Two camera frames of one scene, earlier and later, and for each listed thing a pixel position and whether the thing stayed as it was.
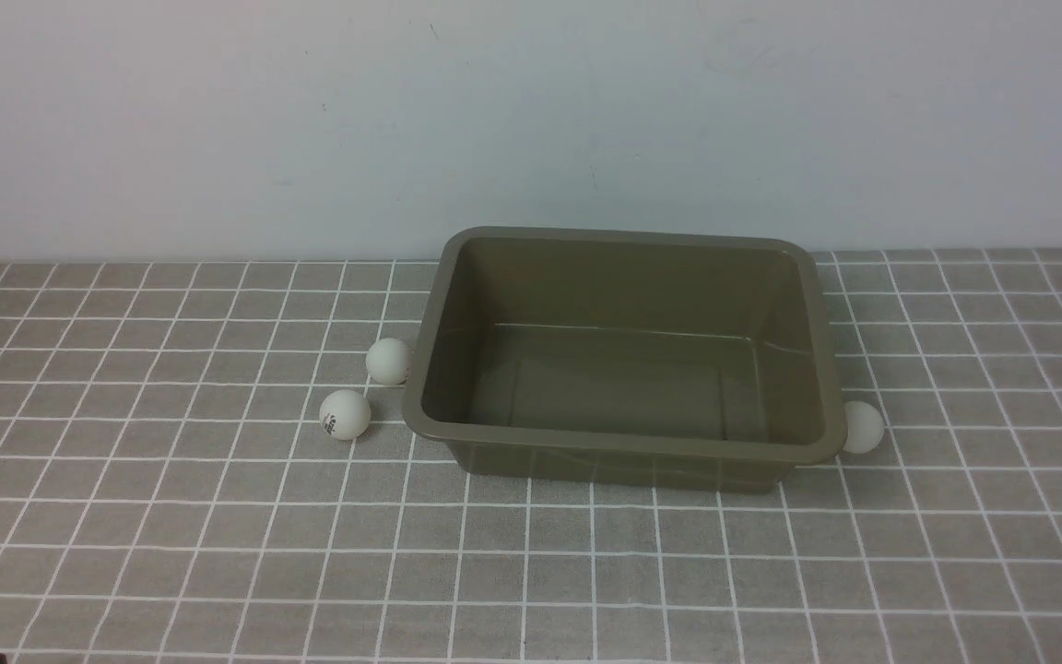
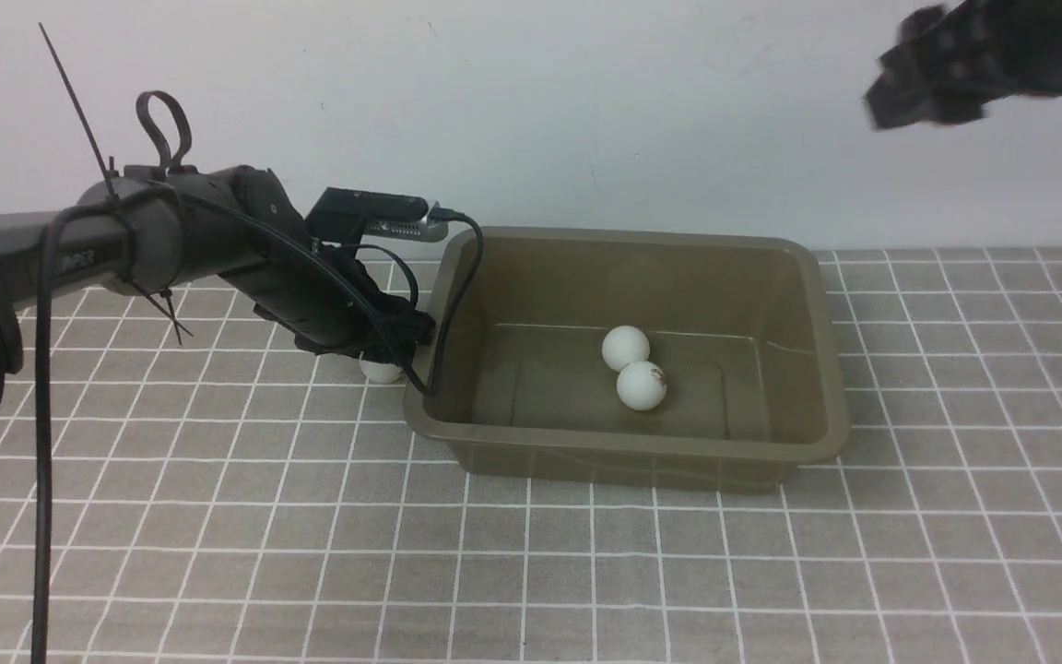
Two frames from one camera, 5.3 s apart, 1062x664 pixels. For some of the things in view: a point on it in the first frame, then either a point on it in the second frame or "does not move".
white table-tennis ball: (388, 361) does not move
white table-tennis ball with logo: (345, 415) → (641, 385)
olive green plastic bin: (640, 359) does not move
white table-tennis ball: (865, 427) → (623, 345)
